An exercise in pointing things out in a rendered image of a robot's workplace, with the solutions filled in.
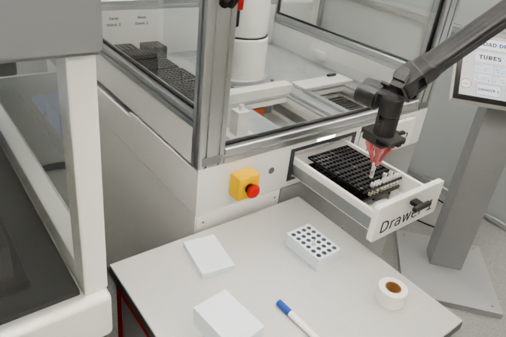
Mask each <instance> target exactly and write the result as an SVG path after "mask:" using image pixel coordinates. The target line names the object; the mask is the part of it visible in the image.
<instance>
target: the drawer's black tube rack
mask: <svg viewBox="0 0 506 337"><path fill-rule="evenodd" d="M311 158H312V159H311ZM308 159H310V160H311V161H313V163H310V164H308V165H309V166H311V167H312V168H314V169H315V170H316V171H318V172H319V173H321V174H322V175H324V176H325V177H326V178H328V179H330V180H331V181H333V182H334V183H335V184H337V185H339V186H340V187H342V188H343V189H344V190H346V191H348V192H349V193H351V194H352V195H353V196H355V197H356V198H358V199H360V200H361V201H362V202H367V201H370V200H373V201H374V200H375V198H376V197H379V196H381V195H384V194H386V193H388V194H390V193H391V191H393V190H396V189H398V188H399V186H400V185H399V184H398V185H397V186H396V185H395V186H394V187H392V188H388V189H386V190H383V191H382V192H380V191H379V192H378V193H375V195H373V194H372V196H369V195H368V193H365V194H363V195H362V194H361V193H359V192H358V189H361V188H362V187H366V186H368V185H370V183H371V182H374V181H377V180H379V179H380V180H382V178H383V172H386V173H387V177H388V176H389V169H388V168H386V167H385V166H383V165H380V164H379V165H378V166H377V167H376V169H375V172H374V175H373V178H369V177H370V170H371V168H372V165H371V162H370V158H369V157H367V156H365V155H364V154H362V153H360V152H358V151H357V150H355V149H353V148H352V147H350V146H349V145H345V146H342V147H338V148H335V149H332V150H328V151H325V152H322V153H317V154H315V155H312V156H308Z"/></svg>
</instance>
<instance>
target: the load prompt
mask: <svg viewBox="0 0 506 337"><path fill-rule="evenodd" d="M477 49H481V50H490V51H495V52H500V53H506V41H499V40H493V39H490V40H488V41H487V42H486V43H484V44H483V45H481V46H480V47H478V48H477Z"/></svg>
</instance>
